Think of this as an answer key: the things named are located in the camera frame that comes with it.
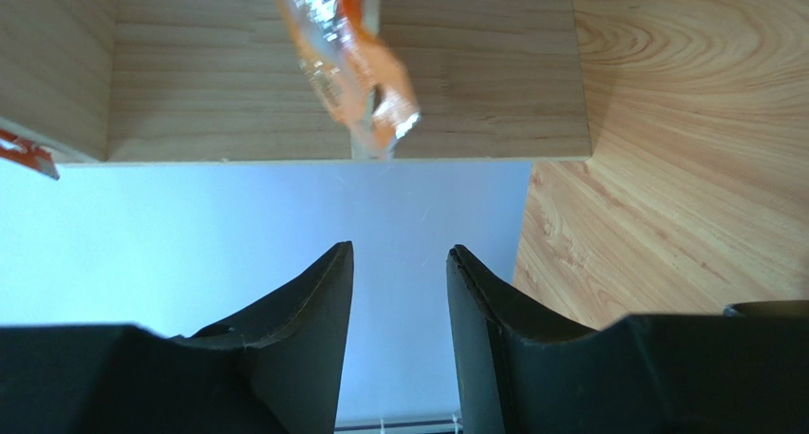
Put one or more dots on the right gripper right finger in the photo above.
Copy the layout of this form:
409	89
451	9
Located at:
524	368

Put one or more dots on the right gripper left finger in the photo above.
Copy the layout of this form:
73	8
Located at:
273	367

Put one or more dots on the orange razor bag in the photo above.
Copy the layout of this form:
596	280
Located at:
359	80

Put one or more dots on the wooden two-tier shelf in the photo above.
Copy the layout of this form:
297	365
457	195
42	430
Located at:
173	81

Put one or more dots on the orange razor cartridge box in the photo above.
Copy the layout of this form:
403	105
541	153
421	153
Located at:
28	154

